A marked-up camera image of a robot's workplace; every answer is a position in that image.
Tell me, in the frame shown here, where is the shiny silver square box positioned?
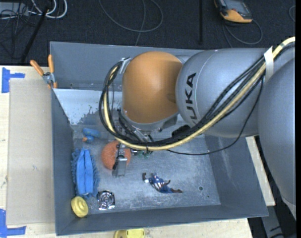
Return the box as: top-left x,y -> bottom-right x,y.
96,190 -> 116,211

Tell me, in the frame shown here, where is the blue toy duck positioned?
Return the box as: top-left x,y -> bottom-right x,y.
82,127 -> 102,144

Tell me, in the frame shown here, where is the blue toy action figure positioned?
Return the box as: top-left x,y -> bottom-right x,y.
141,172 -> 183,194

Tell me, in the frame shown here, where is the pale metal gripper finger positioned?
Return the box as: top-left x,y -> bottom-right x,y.
112,157 -> 128,179
112,144 -> 123,171

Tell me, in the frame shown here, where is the pale wood board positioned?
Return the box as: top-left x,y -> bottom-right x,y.
5,79 -> 55,226

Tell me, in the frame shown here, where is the blue fringed cloth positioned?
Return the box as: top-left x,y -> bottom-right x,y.
70,147 -> 101,199

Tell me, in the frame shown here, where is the orange ball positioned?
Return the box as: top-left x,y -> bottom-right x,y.
101,140 -> 132,171

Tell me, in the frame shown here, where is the yellow ring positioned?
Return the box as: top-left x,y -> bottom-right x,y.
70,195 -> 89,218

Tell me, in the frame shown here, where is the grey metal bin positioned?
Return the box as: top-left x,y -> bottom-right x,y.
50,41 -> 269,237

